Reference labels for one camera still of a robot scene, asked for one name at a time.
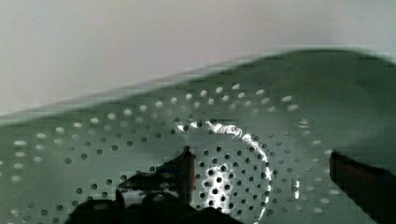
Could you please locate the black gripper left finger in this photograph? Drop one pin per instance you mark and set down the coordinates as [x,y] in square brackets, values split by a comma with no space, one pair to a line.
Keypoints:
[161,197]

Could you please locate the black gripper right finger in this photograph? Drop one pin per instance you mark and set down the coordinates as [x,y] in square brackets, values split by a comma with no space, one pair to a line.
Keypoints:
[372,189]

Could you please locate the green plastic strainer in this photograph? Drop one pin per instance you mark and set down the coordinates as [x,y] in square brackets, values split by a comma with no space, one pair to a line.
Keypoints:
[261,130]

